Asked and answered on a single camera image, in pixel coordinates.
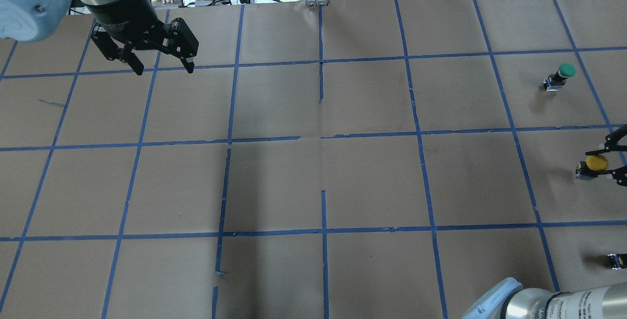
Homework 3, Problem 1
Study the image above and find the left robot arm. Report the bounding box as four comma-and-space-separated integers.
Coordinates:
0, 0, 199, 75

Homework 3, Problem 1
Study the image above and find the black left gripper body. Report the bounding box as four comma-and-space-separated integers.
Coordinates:
90, 0, 199, 64

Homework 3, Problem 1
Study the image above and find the yellow push button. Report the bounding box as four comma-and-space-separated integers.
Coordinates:
575, 155, 609, 181

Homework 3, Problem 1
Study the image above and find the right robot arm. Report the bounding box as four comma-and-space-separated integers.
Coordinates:
462, 125, 627, 319

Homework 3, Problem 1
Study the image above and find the red push button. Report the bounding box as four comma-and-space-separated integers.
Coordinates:
606, 253, 627, 270

